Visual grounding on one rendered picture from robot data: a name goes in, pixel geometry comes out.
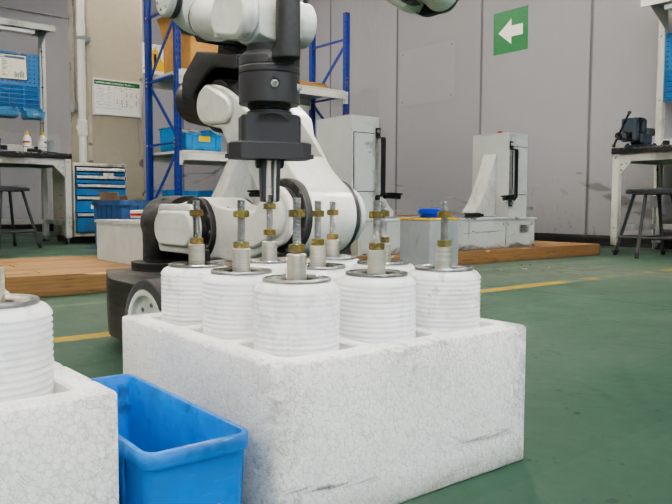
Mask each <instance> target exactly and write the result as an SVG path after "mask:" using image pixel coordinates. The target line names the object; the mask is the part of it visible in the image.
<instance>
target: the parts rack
mask: <svg viewBox="0 0 672 504"><path fill-rule="evenodd" d="M158 15H159V14H158V13H156V14H154V15H151V0H144V59H145V129H146V200H154V199H156V198H157V197H158V195H159V193H160V191H161V189H162V187H163V185H164V183H165V181H166V178H167V176H168V174H169V172H170V169H171V167H172V165H173V164H174V189H175V196H183V185H182V165H183V164H190V165H212V166H226V163H227V161H228V158H225V154H227V152H216V151H199V150H182V117H181V116H180V115H179V113H178V111H177V109H176V104H175V96H176V92H177V89H178V87H179V85H180V84H181V83H182V82H183V75H184V74H185V72H186V70H187V69H184V68H181V31H180V28H179V26H178V25H177V24H176V23H175V22H174V21H173V19H172V20H171V23H170V25H169V28H168V30H167V33H166V36H165V38H164V41H163V43H162V46H161V49H160V51H159V54H158V57H157V59H156V62H155V64H154V67H153V70H152V18H154V17H156V16H158ZM172 25H173V71H172V72H169V73H165V74H162V75H159V76H156V77H153V75H154V72H155V69H156V67H157V64H158V62H159V59H160V56H161V54H162V51H163V49H164V46H165V43H166V41H167V38H168V36H169V33H170V31H171V28H172ZM342 41H343V47H342V48H341V50H340V52H339V54H338V55H337V57H336V59H335V61H334V62H333V64H332V66H331V68H330V69H329V71H328V73H327V75H326V76H325V78H324V80H323V81H322V83H323V84H324V83H325V82H326V80H327V78H328V76H329V75H330V73H331V71H332V69H333V68H334V66H335V64H336V63H337V61H338V59H339V57H340V56H341V54H342V52H343V90H336V89H329V88H321V87H314V86H307V85H302V91H300V105H305V106H308V110H309V117H310V118H311V120H312V125H313V132H314V137H315V111H316V112H317V114H318V115H319V116H320V118H321V119H324V117H323V116H322V114H321V113H320V112H319V110H318V109H317V108H316V105H315V103H319V102H324V101H330V100H335V99H343V116H344V115H345V114H349V104H350V13H348V12H345V13H343V39H341V40H337V41H334V42H330V43H326V44H323V45H319V46H316V33H315V36H314V39H313V41H312V42H311V44H310V45H309V82H315V73H316V49H317V48H321V47H325V46H328V45H332V44H335V43H339V42H342ZM152 77H153V78H152ZM153 88H158V89H166V90H173V98H174V126H173V125H172V123H171V121H170V119H169V117H168V115H167V114H166V112H165V110H164V108H163V106H162V104H161V102H160V101H159V99H158V97H157V95H156V93H155V91H154V90H153ZM153 96H154V98H155V100H156V101H157V103H158V105H159V107H160V109H161V111H162V113H163V114H164V116H165V118H166V120H167V122H168V124H169V126H170V127H171V129H172V131H173V133H174V137H173V139H174V141H172V142H165V143H159V144H153ZM321 97H327V98H328V99H323V100H318V101H315V100H316V98H321ZM170 144H174V145H173V147H174V151H167V152H160V153H153V147H156V146H163V145H170ZM153 163H167V164H169V167H168V169H167V171H166V174H165V176H164V178H163V180H162V182H161V185H160V187H159V189H158V191H157V193H156V195H155V197H154V165H153Z"/></svg>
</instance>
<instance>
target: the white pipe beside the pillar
mask: <svg viewBox="0 0 672 504"><path fill-rule="evenodd" d="M76 17H77V23H76V33H77V36H76V40H77V67H78V118H79V119H78V120H77V126H76V129H77V130H78V136H79V163H87V136H88V121H87V120H86V77H85V45H87V44H89V43H91V37H88V38H85V24H84V0H76Z"/></svg>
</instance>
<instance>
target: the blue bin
mask: <svg viewBox="0 0 672 504"><path fill-rule="evenodd" d="M91 380H92V381H96V382H98V383H100V384H102V385H104V386H106V387H108V388H110V389H112V390H114V391H115V392H116V393H117V409H118V468H119V504H242V485H243V462H244V449H246V448H247V447H248V431H247V430H246V429H245V428H244V427H242V426H240V425H238V424H235V423H233V422H231V421H229V420H227V419H225V418H223V417H221V416H219V415H217V414H215V413H213V412H210V411H208V410H206V409H204V408H202V407H200V406H198V405H196V404H194V403H192V402H190V401H188V400H185V399H183V398H181V397H179V396H177V395H175V394H173V393H171V392H169V391H167V390H165V389H163V388H160V387H158V386H156V385H154V384H152V383H150V382H148V381H146V380H144V379H142V378H140V377H137V376H135V375H133V374H117V375H111V376H104V377H97V378H91Z"/></svg>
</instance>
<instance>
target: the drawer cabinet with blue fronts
mask: <svg viewBox="0 0 672 504"><path fill-rule="evenodd" d="M52 176H53V219H54V220H64V177H63V175H62V174H61V173H60V171H59V170H58V169H57V168H56V167H53V168H52ZM71 188H72V236H73V238H70V242H72V243H95V226H94V207H93V205H92V200H100V196H99V193H109V192H118V194H119V196H126V195H127V175H126V165H123V164H99V163H75V162H72V163H71ZM54 235H57V241H60V242H68V240H67V238H65V225H58V224H54Z"/></svg>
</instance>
